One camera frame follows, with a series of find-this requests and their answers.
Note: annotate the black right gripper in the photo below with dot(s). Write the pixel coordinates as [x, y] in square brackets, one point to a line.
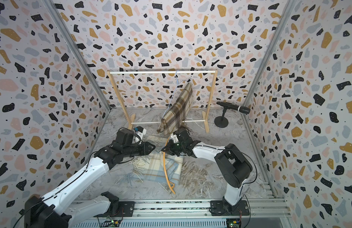
[169, 150]

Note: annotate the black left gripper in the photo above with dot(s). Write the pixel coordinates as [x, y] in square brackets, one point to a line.
[145, 148]

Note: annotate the blue plaid scarf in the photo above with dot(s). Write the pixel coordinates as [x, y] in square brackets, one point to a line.
[150, 167]

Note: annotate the brown plaid scarf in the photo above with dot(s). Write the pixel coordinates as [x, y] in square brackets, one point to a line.
[174, 117]

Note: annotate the orange wooden hanger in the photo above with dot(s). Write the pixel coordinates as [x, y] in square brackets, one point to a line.
[169, 183]

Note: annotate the light blue wire hanger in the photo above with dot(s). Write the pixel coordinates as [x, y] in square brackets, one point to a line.
[174, 92]

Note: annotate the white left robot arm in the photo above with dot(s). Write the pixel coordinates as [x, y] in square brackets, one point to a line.
[56, 209]

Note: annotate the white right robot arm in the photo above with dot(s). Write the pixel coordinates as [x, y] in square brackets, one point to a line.
[233, 165]

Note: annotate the wooden clothes rack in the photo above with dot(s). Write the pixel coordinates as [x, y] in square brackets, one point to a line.
[154, 89]

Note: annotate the green circuit board left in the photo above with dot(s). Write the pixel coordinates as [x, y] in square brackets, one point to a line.
[112, 223]

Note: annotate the green circuit board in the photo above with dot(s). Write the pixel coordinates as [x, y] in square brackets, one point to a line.
[112, 223]
[233, 223]

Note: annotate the green circuit board right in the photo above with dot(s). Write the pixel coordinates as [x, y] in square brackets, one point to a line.
[233, 223]

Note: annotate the aluminium corner profile left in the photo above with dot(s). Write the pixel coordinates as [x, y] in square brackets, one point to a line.
[52, 10]

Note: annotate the aluminium corner profile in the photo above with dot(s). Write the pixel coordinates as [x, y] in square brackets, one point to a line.
[271, 47]
[52, 10]

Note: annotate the aluminium corner profile right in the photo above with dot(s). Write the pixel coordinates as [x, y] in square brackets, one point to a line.
[271, 47]

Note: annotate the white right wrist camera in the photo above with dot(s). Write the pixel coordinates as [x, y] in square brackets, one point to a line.
[174, 138]

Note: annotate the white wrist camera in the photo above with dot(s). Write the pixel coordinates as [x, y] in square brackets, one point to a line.
[174, 138]
[140, 131]

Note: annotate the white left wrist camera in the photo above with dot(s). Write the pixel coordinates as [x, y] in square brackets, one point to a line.
[140, 131]

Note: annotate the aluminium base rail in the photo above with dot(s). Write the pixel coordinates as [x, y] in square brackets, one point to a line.
[195, 213]

